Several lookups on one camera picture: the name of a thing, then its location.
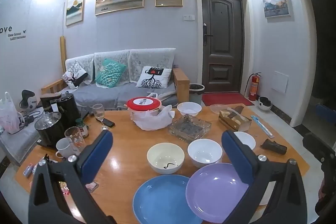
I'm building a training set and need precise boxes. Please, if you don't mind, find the red doormat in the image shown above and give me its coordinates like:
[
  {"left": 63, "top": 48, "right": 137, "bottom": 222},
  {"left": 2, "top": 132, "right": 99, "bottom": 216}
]
[{"left": 202, "top": 93, "right": 255, "bottom": 106}]

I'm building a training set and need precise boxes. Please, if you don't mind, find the purple plate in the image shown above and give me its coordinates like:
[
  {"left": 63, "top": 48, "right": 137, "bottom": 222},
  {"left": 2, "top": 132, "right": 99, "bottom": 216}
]
[{"left": 185, "top": 163, "right": 259, "bottom": 223}]

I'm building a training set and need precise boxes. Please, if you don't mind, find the clear glass plate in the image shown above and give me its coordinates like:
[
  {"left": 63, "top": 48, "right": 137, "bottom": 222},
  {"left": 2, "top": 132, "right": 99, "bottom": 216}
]
[{"left": 209, "top": 104, "right": 237, "bottom": 115}]

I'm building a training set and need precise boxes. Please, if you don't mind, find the grey wooden sofa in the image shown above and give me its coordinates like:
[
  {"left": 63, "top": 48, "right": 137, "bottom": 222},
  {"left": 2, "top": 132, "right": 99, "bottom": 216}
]
[{"left": 41, "top": 48, "right": 190, "bottom": 111}]

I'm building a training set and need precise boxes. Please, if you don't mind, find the tall black kettle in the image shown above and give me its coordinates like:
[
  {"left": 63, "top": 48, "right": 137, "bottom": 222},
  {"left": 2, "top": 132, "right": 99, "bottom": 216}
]
[{"left": 56, "top": 91, "right": 80, "bottom": 125}]

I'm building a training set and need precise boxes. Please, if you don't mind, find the red sun mountain painting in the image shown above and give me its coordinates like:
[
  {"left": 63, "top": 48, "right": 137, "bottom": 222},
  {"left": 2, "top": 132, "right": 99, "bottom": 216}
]
[{"left": 262, "top": 0, "right": 293, "bottom": 18}]

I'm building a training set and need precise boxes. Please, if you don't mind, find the door lock handle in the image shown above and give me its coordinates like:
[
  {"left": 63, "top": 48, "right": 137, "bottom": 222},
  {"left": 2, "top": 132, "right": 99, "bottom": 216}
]
[{"left": 203, "top": 23, "right": 214, "bottom": 46}]

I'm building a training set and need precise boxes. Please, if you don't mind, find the narrow landscape painting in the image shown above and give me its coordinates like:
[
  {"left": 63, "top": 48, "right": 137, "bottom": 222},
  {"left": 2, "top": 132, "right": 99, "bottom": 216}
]
[{"left": 66, "top": 0, "right": 85, "bottom": 26}]

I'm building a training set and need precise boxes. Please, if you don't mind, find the pink white plastic bag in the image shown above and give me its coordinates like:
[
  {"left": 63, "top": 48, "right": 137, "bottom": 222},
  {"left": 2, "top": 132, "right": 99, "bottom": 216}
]
[{"left": 0, "top": 92, "right": 24, "bottom": 134}]

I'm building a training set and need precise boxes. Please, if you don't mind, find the large white bowl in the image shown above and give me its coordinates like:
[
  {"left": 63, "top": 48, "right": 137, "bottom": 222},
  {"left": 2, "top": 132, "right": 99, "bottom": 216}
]
[{"left": 187, "top": 138, "right": 223, "bottom": 168}]

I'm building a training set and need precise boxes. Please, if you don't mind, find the black water dispenser spout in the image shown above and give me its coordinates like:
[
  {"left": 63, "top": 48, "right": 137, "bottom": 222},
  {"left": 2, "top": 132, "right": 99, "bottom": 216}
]
[{"left": 39, "top": 93, "right": 62, "bottom": 113}]

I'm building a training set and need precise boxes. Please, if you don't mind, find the white mug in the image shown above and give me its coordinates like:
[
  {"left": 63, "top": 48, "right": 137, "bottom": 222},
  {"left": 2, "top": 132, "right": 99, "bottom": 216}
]
[{"left": 56, "top": 138, "right": 74, "bottom": 159}]

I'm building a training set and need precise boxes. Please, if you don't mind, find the red fire extinguisher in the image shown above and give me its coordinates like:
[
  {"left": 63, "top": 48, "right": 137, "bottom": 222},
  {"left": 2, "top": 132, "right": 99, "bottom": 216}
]
[{"left": 247, "top": 72, "right": 262, "bottom": 102}]

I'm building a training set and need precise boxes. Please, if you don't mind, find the blue plastic box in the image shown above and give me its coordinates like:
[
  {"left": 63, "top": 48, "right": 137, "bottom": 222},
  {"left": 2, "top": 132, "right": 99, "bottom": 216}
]
[{"left": 316, "top": 105, "right": 336, "bottom": 118}]

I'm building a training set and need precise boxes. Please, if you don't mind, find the cream bowl with black mark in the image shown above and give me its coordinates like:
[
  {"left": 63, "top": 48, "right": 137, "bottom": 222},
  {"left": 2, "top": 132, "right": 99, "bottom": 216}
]
[{"left": 147, "top": 143, "right": 185, "bottom": 175}]

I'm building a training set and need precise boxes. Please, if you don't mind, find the grey trash bin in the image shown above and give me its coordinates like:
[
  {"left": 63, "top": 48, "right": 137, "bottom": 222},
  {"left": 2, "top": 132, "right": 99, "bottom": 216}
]
[{"left": 189, "top": 84, "right": 205, "bottom": 104}]

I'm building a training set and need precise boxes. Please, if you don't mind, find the white helmet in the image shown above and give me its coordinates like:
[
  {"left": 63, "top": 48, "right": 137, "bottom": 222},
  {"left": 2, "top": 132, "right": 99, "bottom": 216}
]
[{"left": 258, "top": 96, "right": 273, "bottom": 111}]

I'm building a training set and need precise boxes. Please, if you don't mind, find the glass ashtray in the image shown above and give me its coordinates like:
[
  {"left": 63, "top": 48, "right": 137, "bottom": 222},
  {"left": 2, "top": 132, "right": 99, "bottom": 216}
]
[{"left": 168, "top": 114, "right": 212, "bottom": 143}]

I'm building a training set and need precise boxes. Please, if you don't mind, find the dark brown pouch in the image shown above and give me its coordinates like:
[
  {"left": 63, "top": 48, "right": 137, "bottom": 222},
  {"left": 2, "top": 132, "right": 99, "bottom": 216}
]
[{"left": 261, "top": 138, "right": 286, "bottom": 155}]

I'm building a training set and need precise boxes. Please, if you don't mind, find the grey covered side table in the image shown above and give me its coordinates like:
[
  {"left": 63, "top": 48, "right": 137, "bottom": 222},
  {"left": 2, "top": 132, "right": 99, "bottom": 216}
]
[{"left": 0, "top": 122, "right": 40, "bottom": 163}]

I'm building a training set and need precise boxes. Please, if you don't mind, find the black wall decal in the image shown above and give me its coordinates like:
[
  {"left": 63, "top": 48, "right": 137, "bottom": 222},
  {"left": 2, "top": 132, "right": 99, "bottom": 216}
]
[{"left": 0, "top": 25, "right": 27, "bottom": 42}]

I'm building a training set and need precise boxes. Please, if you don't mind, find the brown tissue box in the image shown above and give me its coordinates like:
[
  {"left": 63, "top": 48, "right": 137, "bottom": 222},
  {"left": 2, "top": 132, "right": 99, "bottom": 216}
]
[{"left": 218, "top": 106, "right": 252, "bottom": 132}]

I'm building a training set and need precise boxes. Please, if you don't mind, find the black kettle with glass lid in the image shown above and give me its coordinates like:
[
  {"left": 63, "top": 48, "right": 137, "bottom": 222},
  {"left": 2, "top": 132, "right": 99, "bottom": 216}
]
[{"left": 35, "top": 112, "right": 66, "bottom": 149}]

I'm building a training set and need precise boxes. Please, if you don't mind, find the printed glass mug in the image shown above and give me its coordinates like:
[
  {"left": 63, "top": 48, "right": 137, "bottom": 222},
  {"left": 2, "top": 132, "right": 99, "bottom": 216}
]
[{"left": 64, "top": 126, "right": 86, "bottom": 156}]

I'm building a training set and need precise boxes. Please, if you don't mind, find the tree print cushion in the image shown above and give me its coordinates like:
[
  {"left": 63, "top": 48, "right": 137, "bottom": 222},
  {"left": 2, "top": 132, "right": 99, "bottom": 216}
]
[{"left": 62, "top": 61, "right": 89, "bottom": 87}]

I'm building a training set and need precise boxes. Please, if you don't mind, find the green lidded jar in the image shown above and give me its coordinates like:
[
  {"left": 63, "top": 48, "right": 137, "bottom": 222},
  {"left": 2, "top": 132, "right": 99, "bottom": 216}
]
[{"left": 76, "top": 118, "right": 89, "bottom": 138}]

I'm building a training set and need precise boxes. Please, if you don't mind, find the blue plate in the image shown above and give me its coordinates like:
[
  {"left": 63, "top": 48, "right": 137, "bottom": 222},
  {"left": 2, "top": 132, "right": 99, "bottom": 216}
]
[{"left": 133, "top": 175, "right": 204, "bottom": 224}]

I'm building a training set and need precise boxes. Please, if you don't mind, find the blue toothbrush package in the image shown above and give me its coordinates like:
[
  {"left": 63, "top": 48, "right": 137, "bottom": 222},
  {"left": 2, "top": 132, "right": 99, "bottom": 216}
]
[{"left": 251, "top": 115, "right": 275, "bottom": 138}]

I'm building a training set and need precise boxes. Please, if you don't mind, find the white root print cushion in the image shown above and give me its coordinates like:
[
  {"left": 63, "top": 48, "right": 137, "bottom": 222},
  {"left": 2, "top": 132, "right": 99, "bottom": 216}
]
[{"left": 136, "top": 66, "right": 172, "bottom": 89}]

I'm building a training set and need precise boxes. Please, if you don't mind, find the teal leaf cushion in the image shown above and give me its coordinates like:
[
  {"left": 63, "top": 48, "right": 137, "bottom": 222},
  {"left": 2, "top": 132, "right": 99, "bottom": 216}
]
[{"left": 95, "top": 58, "right": 126, "bottom": 88}]

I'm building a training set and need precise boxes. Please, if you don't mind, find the white wall panel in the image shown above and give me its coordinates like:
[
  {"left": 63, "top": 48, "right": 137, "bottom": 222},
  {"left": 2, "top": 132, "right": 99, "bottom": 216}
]
[{"left": 271, "top": 71, "right": 289, "bottom": 94}]

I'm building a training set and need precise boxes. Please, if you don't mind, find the wine glass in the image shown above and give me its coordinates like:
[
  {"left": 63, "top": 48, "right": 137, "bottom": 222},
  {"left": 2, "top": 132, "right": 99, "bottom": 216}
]
[{"left": 92, "top": 104, "right": 106, "bottom": 131}]

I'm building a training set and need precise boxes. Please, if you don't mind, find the dark brown door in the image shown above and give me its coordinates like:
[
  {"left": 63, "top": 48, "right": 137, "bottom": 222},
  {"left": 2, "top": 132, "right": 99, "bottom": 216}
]
[{"left": 200, "top": 0, "right": 248, "bottom": 102}]

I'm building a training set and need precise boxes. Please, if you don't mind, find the wooden board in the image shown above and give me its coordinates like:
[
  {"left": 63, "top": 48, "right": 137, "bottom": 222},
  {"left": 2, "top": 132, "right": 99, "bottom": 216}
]
[{"left": 59, "top": 35, "right": 68, "bottom": 75}]

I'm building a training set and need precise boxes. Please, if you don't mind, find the red lidded container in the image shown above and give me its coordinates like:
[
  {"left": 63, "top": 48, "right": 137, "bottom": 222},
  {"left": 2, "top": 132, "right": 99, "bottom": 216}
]
[{"left": 127, "top": 97, "right": 162, "bottom": 116}]

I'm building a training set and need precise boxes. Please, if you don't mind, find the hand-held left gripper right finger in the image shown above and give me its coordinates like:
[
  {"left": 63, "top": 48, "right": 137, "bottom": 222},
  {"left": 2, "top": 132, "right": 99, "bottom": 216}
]
[{"left": 221, "top": 130, "right": 308, "bottom": 224}]

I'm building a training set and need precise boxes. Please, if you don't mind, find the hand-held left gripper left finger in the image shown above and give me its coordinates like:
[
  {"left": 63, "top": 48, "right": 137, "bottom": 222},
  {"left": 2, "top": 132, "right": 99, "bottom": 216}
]
[{"left": 28, "top": 130, "right": 117, "bottom": 224}]

